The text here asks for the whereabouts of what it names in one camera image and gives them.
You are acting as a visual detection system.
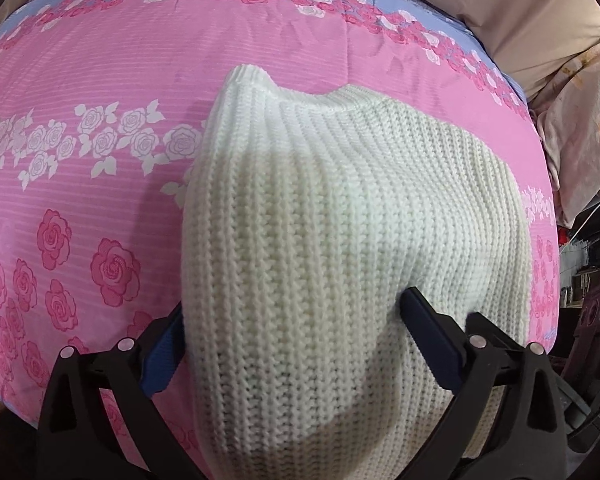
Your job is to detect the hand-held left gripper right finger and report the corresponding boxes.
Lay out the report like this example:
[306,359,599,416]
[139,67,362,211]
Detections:
[401,287,569,480]

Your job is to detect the white floral pillow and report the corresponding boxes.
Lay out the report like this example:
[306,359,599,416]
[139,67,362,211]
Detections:
[530,32,600,228]

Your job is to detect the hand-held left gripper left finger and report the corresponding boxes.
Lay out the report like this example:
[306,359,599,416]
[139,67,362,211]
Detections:
[37,304,187,480]

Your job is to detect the beige backdrop cloth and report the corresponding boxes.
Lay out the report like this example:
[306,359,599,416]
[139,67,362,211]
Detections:
[330,0,600,102]

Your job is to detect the pink floral bed sheet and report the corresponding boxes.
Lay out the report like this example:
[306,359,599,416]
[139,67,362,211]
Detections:
[0,0,563,480]

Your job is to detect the white red navy knit sweater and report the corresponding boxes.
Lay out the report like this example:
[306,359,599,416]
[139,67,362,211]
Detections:
[180,65,533,480]

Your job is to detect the dark speaker box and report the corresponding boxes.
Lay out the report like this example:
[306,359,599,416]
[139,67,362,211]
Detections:
[570,280,600,366]

